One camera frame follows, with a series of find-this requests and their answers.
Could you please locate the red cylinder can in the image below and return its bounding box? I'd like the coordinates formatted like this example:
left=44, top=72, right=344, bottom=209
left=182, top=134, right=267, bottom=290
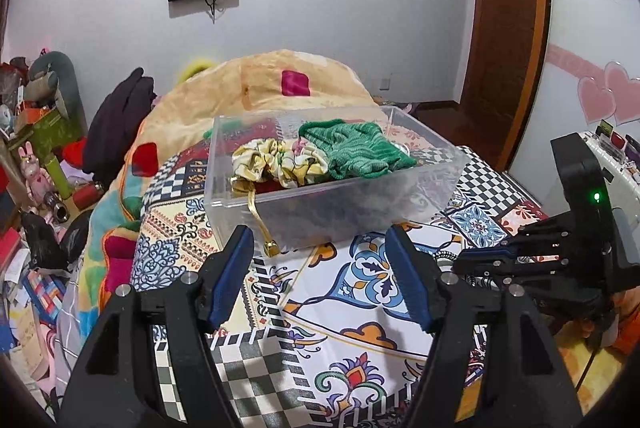
left=72, top=182, right=104, bottom=211

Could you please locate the dark purple jacket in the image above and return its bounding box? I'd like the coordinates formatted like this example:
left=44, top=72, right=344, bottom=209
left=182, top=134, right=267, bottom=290
left=82, top=68, right=156, bottom=187

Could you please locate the brown wooden door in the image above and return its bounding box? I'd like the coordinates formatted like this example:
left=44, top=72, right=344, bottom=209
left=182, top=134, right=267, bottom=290
left=461, top=0, right=550, bottom=170

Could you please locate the grey green plush toy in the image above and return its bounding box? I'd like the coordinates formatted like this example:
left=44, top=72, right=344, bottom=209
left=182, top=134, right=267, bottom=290
left=24, top=51, right=87, bottom=131

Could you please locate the yellow floral scrunchie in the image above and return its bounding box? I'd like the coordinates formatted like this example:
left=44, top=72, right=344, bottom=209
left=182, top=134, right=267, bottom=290
left=230, top=138, right=329, bottom=189

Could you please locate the wall power socket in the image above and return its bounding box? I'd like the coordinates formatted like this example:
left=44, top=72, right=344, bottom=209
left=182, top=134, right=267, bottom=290
left=378, top=75, right=392, bottom=92

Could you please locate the beige patchwork quilt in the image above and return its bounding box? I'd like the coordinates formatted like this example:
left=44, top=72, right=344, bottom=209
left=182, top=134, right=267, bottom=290
left=76, top=49, right=378, bottom=340

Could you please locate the green gift box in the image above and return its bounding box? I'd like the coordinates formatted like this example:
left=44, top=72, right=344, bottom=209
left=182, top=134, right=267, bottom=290
left=8, top=110, right=84, bottom=162

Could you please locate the pink heart wall sticker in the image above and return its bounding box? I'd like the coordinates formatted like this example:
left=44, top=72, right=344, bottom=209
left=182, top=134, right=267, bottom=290
left=546, top=45, right=639, bottom=125

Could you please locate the gold ribbon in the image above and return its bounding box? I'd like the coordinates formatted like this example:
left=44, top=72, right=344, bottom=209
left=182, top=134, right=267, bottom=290
left=231, top=177, right=281, bottom=257

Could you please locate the patterned bed sheet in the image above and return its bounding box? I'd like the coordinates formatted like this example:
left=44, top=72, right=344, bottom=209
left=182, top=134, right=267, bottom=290
left=129, top=132, right=551, bottom=428

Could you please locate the clear plastic storage box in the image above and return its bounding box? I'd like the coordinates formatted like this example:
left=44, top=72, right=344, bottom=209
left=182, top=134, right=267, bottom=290
left=204, top=106, right=469, bottom=251

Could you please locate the green knitted glove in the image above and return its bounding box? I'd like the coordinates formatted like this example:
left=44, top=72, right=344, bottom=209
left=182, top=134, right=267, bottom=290
left=298, top=119, right=416, bottom=180

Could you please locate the pink rabbit toy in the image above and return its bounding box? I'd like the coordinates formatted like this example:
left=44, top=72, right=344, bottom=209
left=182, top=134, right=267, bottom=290
left=18, top=141, right=54, bottom=207

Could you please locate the yellow green fuzzy pillow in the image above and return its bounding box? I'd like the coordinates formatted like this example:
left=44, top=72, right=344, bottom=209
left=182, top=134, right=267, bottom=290
left=176, top=58, right=218, bottom=85

